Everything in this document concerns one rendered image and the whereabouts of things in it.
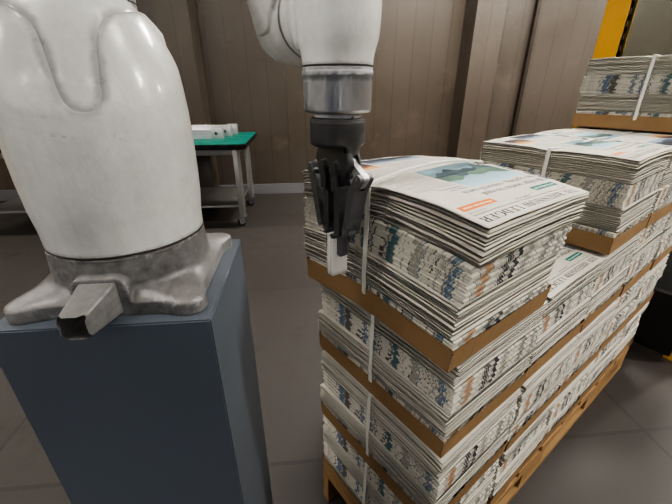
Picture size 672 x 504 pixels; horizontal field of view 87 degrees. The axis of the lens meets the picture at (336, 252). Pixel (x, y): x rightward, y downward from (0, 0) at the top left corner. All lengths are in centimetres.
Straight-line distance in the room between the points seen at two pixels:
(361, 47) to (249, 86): 394
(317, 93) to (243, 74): 393
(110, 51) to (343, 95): 24
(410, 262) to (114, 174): 37
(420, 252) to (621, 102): 123
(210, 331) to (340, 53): 33
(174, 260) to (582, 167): 91
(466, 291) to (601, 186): 62
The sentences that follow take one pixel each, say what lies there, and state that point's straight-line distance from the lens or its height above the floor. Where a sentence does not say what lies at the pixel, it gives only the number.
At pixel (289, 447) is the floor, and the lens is 150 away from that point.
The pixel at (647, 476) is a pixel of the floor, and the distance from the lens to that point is 178.
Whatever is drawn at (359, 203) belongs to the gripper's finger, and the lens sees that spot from 49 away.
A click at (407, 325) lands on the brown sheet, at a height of 87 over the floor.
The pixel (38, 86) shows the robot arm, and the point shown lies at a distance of 37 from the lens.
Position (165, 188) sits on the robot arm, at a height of 111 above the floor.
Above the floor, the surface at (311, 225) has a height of 95.
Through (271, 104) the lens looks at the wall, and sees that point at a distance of 437.
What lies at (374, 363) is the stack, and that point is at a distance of 76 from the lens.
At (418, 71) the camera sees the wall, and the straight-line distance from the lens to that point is 456.
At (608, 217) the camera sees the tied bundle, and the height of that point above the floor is 92.
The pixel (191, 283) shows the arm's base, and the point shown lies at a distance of 39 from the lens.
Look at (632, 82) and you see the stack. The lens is 163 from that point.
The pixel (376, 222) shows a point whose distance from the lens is 55.
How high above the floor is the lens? 120
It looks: 25 degrees down
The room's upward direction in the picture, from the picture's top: straight up
